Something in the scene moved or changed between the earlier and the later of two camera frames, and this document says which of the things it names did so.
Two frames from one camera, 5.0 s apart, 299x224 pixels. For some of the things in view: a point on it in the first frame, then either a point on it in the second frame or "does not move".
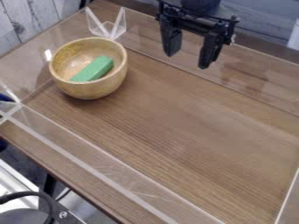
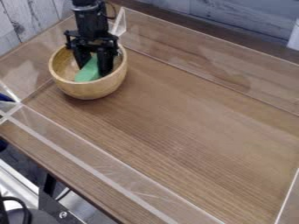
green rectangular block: x=95 y=71 does not move
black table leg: x=49 y=185 does not move
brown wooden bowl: x=73 y=55 does not move
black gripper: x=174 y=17 -> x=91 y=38
